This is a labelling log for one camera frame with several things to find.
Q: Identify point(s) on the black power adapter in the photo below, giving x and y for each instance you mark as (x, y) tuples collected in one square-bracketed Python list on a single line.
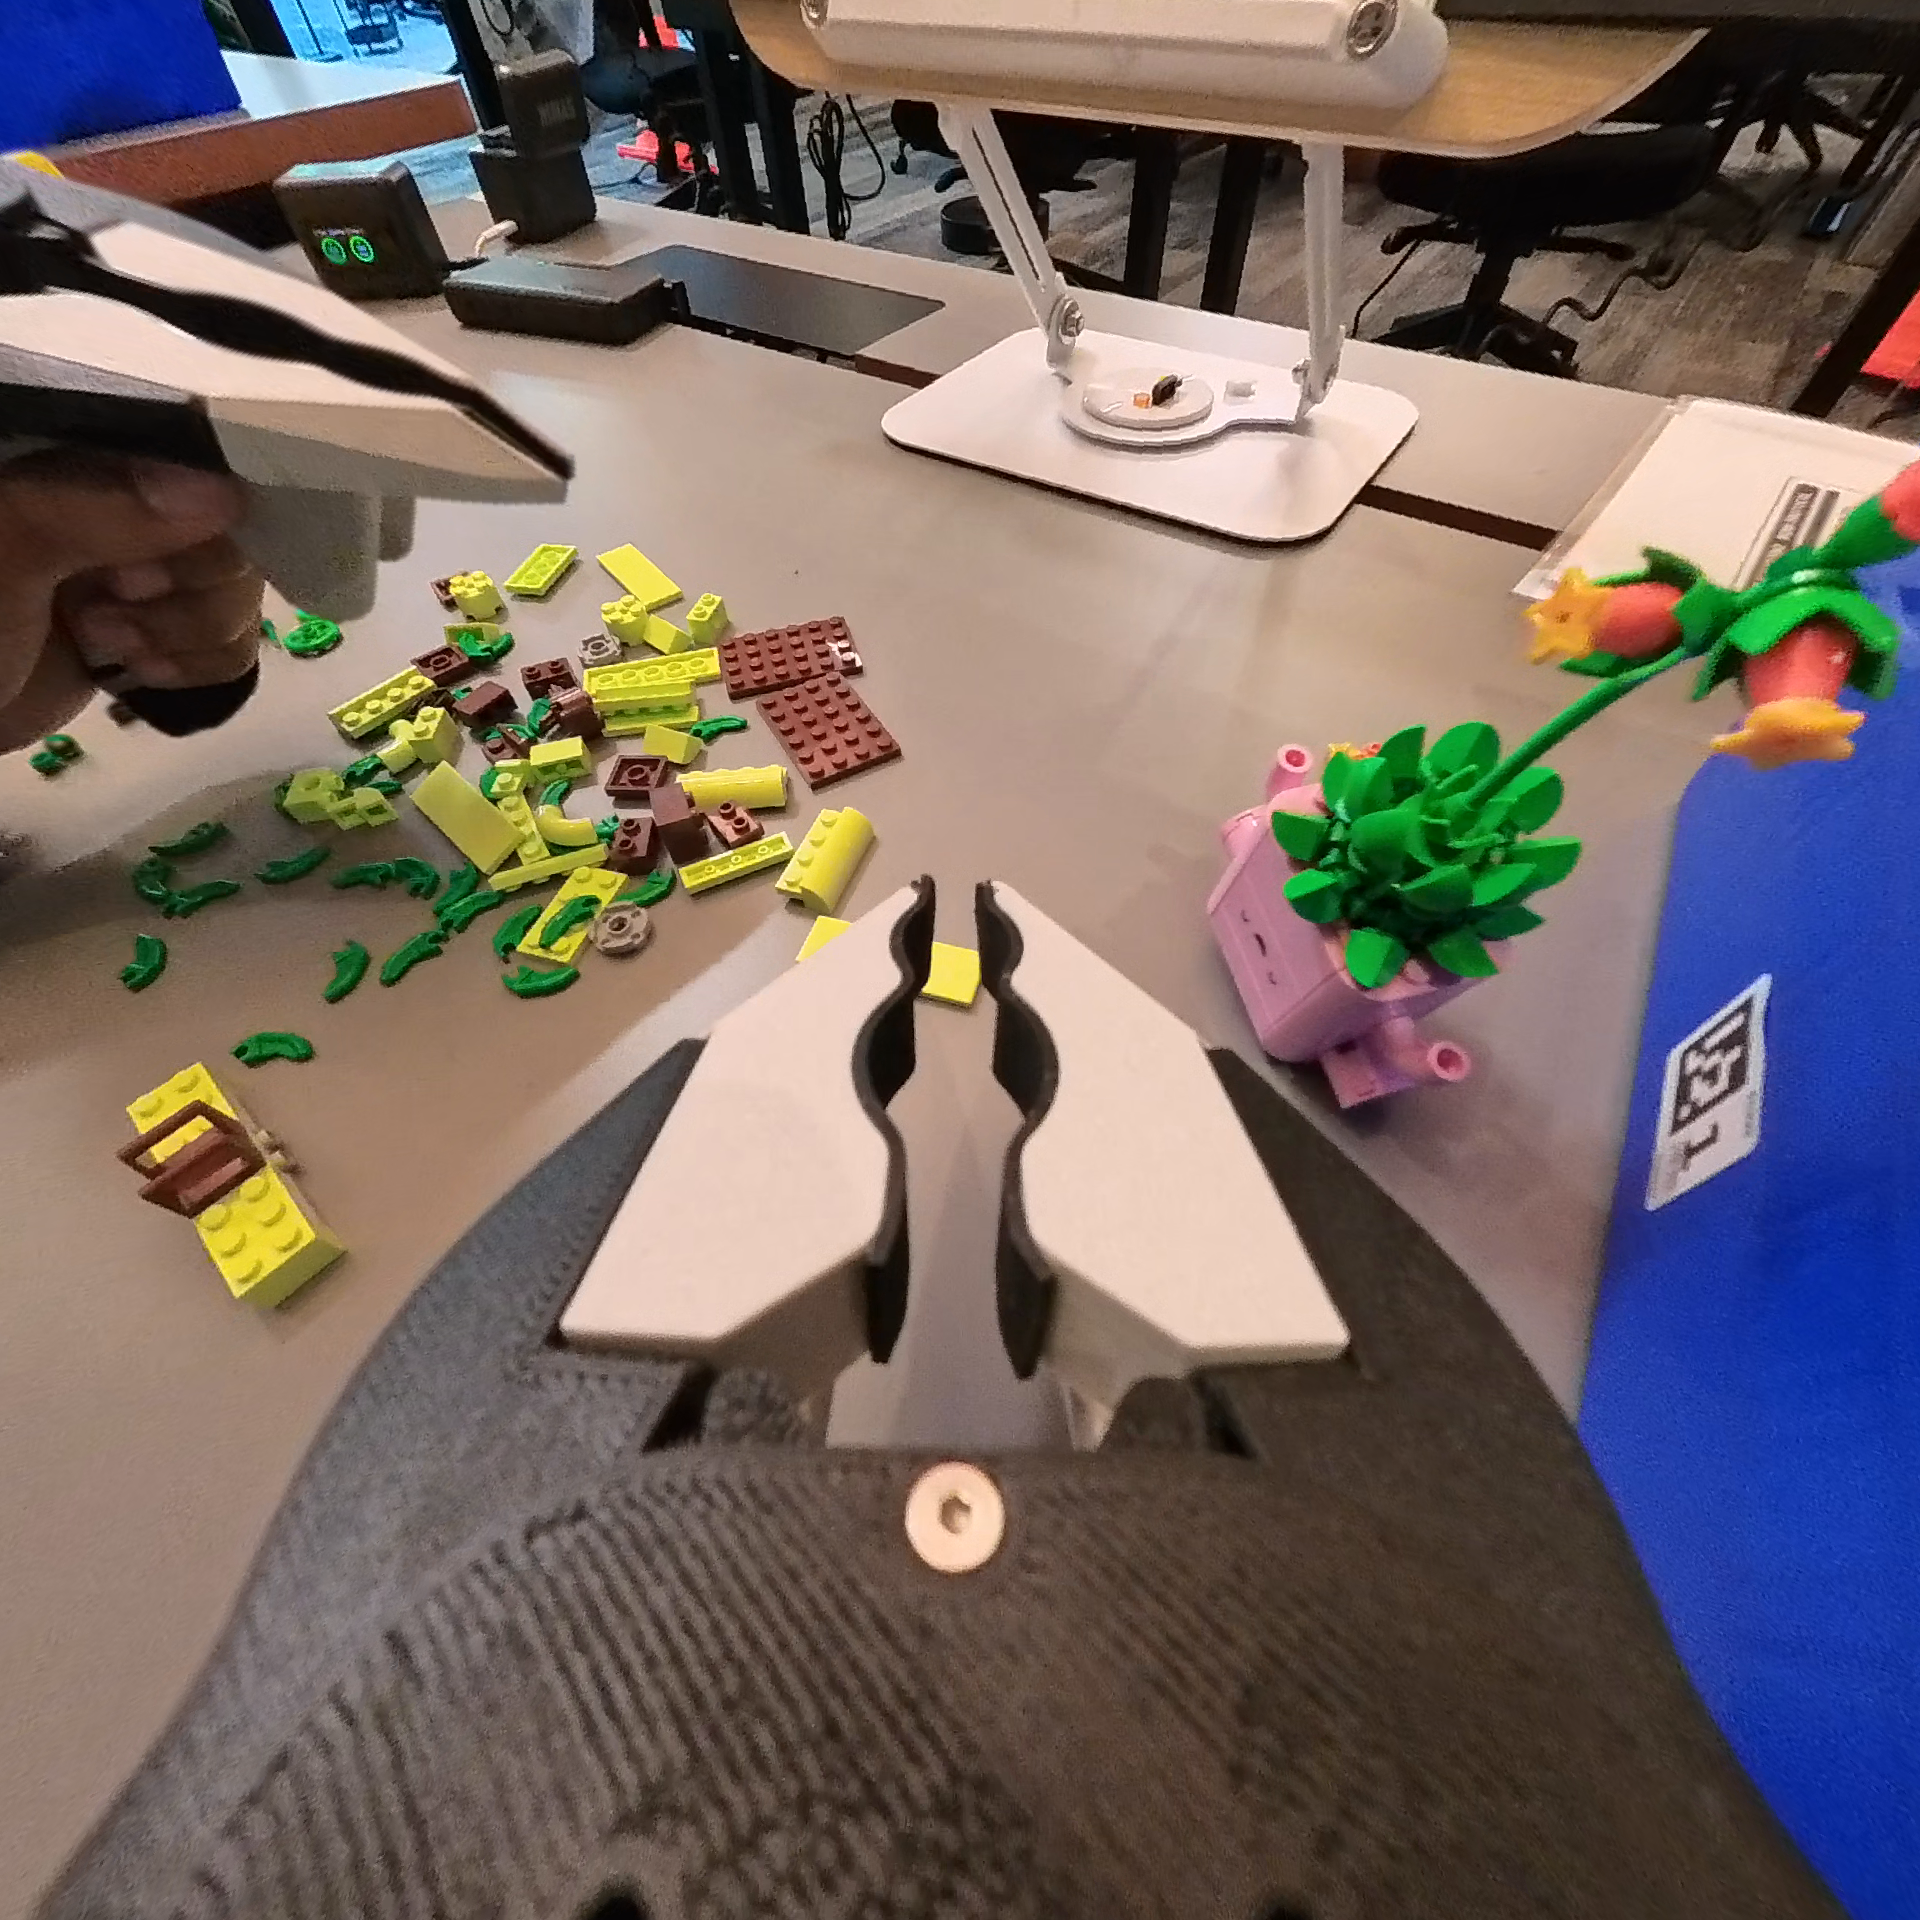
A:
[(532, 182)]

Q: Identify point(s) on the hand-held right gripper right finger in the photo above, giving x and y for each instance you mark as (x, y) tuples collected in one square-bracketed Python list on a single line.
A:
[(1185, 1200)]

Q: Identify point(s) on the black charger green display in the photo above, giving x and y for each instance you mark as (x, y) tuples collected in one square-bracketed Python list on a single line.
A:
[(360, 224)]

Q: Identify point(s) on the yellow and brown lego assembly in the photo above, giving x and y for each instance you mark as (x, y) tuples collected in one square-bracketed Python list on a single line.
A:
[(270, 1243)]

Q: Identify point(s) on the blue labelled plastic bin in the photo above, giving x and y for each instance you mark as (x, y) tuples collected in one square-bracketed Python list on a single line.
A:
[(1798, 1424)]

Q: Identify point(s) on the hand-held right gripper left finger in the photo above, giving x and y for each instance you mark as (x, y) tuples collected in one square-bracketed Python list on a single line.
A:
[(734, 1200)]

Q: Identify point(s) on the pile of toy bricks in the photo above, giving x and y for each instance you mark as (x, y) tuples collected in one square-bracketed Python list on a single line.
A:
[(826, 856)]

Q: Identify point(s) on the pink toy planter figure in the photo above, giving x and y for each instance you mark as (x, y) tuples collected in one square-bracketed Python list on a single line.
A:
[(1290, 991)]

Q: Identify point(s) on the black office chair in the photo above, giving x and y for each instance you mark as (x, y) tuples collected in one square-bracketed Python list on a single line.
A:
[(1530, 166)]

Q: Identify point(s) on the printed paper sheet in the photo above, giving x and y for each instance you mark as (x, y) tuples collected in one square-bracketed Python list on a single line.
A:
[(1681, 494)]

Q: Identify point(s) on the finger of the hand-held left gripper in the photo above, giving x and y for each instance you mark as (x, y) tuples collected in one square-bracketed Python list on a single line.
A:
[(253, 301), (346, 434)]

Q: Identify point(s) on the brown toy clip piece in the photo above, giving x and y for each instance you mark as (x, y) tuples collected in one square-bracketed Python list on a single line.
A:
[(149, 1152), (194, 1184)]

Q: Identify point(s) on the pile of small toy pieces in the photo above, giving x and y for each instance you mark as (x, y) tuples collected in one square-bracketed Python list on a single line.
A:
[(310, 635)]

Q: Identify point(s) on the white book stand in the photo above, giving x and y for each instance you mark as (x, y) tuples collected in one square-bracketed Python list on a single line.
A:
[(1276, 464)]

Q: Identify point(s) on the person's left hand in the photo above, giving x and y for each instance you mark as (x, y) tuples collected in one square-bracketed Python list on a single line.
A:
[(149, 518)]

